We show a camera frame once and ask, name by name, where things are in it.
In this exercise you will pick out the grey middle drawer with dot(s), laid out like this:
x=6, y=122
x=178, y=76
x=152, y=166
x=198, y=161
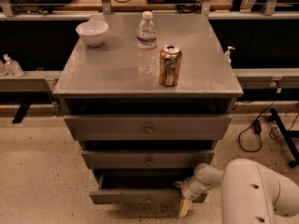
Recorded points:
x=146, y=159

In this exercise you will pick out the grey drawer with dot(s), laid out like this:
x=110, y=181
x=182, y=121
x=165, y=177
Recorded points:
x=147, y=127
x=146, y=159
x=139, y=186

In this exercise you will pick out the grey drawer cabinet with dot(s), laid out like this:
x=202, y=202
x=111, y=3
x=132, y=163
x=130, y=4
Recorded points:
x=106, y=81

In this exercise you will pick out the grey metal rail frame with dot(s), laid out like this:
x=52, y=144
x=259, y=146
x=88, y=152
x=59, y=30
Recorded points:
x=250, y=78

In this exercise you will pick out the orange soda can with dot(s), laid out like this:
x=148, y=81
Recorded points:
x=170, y=61

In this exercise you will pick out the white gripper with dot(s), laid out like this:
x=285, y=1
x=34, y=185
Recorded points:
x=188, y=188

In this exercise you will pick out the white bowl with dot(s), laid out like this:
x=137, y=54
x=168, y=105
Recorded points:
x=92, y=32

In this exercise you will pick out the small white pump bottle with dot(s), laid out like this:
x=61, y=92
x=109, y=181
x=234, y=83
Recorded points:
x=228, y=53

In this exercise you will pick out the clear sanitizer pump bottle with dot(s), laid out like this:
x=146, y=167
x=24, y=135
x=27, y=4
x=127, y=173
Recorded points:
x=12, y=66

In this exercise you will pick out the clear plastic water bottle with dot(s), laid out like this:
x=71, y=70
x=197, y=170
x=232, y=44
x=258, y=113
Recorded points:
x=146, y=43

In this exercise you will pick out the black stand leg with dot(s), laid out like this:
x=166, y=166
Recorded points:
x=288, y=136

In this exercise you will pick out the grey bottom drawer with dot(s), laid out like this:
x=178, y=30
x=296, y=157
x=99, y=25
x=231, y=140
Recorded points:
x=139, y=186

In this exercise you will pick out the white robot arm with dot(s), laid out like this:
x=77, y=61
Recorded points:
x=250, y=192

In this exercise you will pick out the grey top drawer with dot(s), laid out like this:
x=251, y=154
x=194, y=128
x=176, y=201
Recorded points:
x=147, y=127

